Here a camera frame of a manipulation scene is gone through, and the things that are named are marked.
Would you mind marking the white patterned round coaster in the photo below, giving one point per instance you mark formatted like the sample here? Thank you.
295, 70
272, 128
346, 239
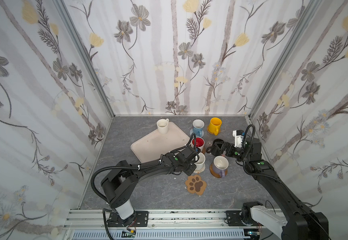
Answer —
199, 171

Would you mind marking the plain round wooden coaster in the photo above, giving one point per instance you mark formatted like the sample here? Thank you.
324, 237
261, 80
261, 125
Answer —
215, 174

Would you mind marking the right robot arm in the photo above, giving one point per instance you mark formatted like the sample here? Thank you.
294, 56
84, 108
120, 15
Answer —
300, 223

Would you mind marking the purple mug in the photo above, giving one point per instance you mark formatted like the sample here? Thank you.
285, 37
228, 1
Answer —
220, 164

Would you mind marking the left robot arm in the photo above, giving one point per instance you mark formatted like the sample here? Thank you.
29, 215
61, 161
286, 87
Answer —
115, 184

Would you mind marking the right corner aluminium post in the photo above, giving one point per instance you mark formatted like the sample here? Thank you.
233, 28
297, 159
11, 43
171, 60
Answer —
296, 35

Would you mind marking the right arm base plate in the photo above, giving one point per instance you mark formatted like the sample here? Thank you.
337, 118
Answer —
235, 219

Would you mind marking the white mug with handle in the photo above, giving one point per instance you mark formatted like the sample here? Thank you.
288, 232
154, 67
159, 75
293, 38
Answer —
163, 126

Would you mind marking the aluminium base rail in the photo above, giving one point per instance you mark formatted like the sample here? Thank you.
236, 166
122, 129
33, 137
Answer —
158, 219

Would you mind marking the light blue mug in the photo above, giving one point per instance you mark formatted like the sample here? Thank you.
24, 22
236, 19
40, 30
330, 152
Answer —
198, 125

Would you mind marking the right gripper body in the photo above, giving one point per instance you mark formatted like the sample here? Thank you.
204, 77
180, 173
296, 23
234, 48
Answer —
226, 148

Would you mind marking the corner aluminium post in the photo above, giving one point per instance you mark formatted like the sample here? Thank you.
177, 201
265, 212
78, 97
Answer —
83, 53
296, 35

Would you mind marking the beige serving tray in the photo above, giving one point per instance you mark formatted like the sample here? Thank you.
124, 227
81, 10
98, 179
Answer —
155, 144

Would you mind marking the red interior mug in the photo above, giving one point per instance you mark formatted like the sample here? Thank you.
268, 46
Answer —
198, 144

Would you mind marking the yellow mug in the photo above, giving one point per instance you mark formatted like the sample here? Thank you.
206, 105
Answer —
214, 126

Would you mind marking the black mug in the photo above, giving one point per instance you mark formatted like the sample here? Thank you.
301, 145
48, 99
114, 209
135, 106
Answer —
216, 148

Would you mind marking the left corner aluminium post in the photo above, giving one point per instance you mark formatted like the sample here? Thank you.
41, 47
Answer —
83, 53

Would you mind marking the blue woven round coaster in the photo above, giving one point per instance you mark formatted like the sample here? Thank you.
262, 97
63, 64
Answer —
198, 133

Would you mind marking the white cable duct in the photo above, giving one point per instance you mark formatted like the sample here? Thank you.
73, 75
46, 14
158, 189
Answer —
190, 234

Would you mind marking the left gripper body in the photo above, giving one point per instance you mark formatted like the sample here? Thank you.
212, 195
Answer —
191, 159

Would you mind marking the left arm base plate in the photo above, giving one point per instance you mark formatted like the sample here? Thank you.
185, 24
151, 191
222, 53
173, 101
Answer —
137, 219

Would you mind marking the brown paw print coaster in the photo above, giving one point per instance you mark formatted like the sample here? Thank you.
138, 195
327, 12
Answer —
195, 185

